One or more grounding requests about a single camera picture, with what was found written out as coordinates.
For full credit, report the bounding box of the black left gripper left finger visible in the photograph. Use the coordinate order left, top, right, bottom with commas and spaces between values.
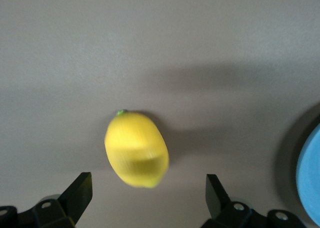
0, 172, 94, 228

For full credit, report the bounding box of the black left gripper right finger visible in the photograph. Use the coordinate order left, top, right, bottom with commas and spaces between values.
199, 174, 309, 228

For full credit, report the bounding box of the yellow lemon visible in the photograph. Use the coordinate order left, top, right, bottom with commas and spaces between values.
103, 109, 171, 189

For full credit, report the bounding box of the blue plate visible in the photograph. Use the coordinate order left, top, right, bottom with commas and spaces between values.
295, 122, 320, 227

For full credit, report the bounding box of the brown table cover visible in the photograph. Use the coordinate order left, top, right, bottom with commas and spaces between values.
0, 0, 320, 228

